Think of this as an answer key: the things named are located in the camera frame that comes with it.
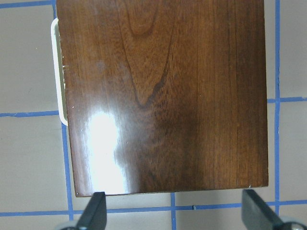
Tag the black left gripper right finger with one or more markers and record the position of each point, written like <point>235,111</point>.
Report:
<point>256,214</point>

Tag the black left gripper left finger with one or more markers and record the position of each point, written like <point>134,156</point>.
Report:
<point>94,215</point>

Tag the light wood drawer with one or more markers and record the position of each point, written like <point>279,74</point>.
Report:
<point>58,70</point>

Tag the dark brown wooden cabinet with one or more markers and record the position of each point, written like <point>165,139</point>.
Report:
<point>165,95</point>

